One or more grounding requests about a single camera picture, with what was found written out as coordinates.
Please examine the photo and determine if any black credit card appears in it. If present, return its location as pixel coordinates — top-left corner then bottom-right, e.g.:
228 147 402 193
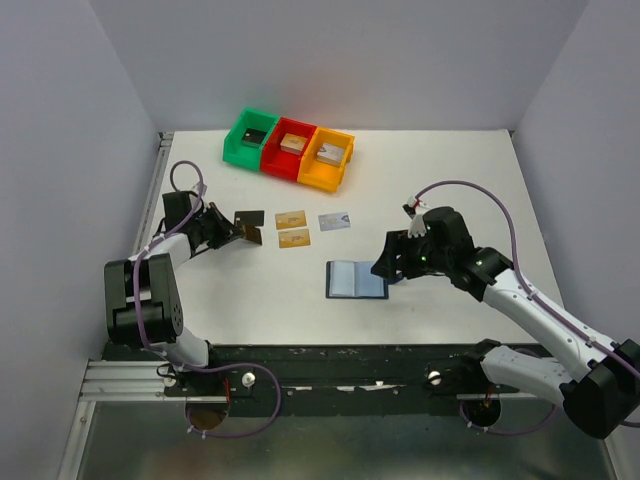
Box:
234 210 265 227
242 223 263 245

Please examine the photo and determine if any navy blue card holder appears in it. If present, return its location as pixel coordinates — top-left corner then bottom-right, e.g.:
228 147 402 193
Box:
325 260 402 299

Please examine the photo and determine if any light blue VIP card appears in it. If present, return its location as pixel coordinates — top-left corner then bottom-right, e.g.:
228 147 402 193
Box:
318 212 351 232

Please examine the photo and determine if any gold credit card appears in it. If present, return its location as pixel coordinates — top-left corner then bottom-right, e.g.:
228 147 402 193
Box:
275 210 307 230
278 228 311 249

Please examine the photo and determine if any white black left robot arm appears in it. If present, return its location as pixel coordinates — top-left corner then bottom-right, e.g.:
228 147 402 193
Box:
104 191 243 370

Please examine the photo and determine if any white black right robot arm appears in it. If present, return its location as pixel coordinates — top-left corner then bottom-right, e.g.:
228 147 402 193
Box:
371 207 639 439

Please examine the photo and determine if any green plastic bin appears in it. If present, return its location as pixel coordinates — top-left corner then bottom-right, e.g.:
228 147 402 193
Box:
223 108 280 171

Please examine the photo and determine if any red plastic bin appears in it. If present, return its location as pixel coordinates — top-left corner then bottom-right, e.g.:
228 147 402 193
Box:
260 117 317 182

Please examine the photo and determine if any metal block in green bin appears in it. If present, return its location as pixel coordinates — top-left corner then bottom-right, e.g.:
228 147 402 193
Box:
242 128 266 148

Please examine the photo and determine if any yellow plastic bin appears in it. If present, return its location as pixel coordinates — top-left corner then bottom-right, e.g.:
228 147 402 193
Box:
297 127 355 193

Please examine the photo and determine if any metal block in red bin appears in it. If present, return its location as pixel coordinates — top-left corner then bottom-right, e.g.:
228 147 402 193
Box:
280 133 307 154

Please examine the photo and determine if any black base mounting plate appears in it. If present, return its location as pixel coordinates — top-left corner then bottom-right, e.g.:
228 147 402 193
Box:
102 342 551 419

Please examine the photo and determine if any metal block in yellow bin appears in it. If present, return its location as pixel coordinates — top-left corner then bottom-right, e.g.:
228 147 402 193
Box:
316 142 346 166

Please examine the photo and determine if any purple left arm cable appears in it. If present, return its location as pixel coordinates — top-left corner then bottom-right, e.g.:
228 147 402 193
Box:
132 160 284 441

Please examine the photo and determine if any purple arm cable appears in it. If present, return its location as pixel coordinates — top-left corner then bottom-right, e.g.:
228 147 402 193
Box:
412 180 640 435
132 160 284 441

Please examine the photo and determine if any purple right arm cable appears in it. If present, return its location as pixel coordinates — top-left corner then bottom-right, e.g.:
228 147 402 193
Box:
412 180 640 435

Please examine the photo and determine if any aluminium rail frame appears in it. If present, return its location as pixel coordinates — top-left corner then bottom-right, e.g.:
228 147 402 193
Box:
54 130 176 480

